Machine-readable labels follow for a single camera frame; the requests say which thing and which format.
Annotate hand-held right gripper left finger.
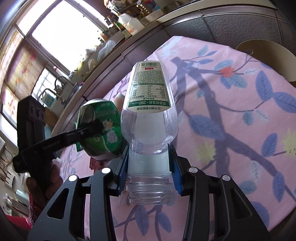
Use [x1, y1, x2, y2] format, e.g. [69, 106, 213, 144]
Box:
[27, 145, 130, 241]

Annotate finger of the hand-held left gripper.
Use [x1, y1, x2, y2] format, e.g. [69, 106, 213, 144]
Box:
[64, 122, 105, 143]

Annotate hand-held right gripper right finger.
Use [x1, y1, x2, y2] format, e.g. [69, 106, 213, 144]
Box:
[169, 144, 271, 241]

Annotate crushed green can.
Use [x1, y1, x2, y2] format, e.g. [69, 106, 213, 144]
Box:
[75, 98, 124, 160]

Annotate red wrapper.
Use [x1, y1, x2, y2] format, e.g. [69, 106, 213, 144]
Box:
[89, 158, 109, 170]

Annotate pink paper cup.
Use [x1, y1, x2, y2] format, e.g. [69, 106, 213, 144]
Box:
[113, 92, 127, 114]

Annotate clear plastic bottle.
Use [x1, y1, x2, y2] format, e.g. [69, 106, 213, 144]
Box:
[120, 61, 178, 205]

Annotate person's left hand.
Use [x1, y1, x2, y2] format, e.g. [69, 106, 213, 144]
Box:
[26, 159, 64, 218]

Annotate teal box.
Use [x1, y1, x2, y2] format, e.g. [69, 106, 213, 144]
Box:
[44, 94, 56, 107]

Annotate square steel faucet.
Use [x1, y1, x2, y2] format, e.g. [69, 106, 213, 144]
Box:
[44, 88, 66, 105]

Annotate gooseneck steel faucet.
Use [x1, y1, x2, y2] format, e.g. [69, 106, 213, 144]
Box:
[54, 76, 73, 92]

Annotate printed roller blind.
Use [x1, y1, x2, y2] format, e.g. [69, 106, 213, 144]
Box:
[5, 30, 44, 93]

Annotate white plastic bag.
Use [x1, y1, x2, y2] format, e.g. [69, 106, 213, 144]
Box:
[97, 40, 116, 61]

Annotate red plastic container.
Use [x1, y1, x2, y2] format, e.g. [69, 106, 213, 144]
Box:
[5, 214, 35, 232]

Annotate white plastic jug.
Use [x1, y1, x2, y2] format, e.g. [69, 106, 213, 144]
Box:
[118, 13, 145, 36]

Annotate kitchen counter cabinets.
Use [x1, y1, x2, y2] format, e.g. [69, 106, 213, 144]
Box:
[46, 11, 296, 139]

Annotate beige wooden chair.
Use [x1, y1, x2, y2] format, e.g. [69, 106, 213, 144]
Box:
[236, 39, 296, 81]

